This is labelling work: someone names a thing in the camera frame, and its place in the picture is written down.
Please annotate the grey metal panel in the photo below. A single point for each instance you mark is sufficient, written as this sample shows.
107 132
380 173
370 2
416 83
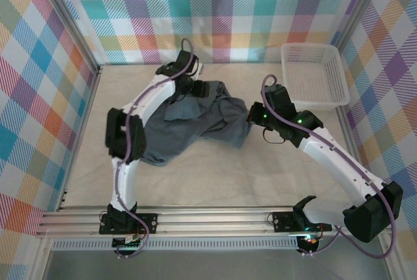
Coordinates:
211 267

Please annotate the grey t-shirt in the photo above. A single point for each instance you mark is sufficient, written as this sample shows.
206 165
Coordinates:
211 117

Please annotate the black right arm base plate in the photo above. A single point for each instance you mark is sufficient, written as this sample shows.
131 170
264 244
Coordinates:
283 221

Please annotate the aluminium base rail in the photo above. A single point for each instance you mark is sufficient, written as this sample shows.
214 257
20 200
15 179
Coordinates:
211 218

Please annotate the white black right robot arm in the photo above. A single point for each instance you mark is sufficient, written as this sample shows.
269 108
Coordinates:
325 153

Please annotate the circuit board with red light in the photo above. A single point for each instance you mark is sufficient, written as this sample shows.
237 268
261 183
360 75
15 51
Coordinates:
309 242

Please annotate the aluminium frame post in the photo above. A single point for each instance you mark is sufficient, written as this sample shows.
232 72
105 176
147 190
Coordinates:
40 260
70 19
359 6
392 260

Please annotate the circuit board with green lights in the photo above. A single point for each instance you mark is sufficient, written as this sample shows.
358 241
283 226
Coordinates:
127 244

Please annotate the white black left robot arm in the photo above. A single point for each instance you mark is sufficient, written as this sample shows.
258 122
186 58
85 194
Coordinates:
125 182

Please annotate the white plastic mesh basket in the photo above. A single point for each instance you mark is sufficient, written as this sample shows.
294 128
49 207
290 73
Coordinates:
312 78

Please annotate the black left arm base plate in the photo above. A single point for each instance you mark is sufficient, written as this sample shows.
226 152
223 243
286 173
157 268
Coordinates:
148 223

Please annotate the aluminium table side rail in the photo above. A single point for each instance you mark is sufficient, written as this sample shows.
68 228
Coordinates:
80 136
348 136

